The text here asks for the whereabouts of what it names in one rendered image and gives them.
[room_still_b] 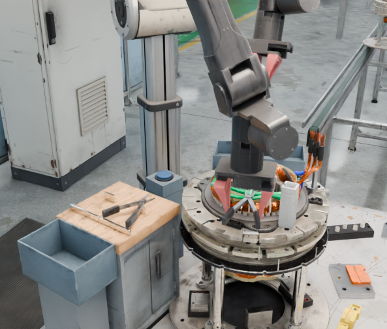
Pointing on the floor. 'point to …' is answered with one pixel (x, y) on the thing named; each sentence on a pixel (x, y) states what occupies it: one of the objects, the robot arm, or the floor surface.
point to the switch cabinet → (57, 86)
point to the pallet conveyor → (327, 115)
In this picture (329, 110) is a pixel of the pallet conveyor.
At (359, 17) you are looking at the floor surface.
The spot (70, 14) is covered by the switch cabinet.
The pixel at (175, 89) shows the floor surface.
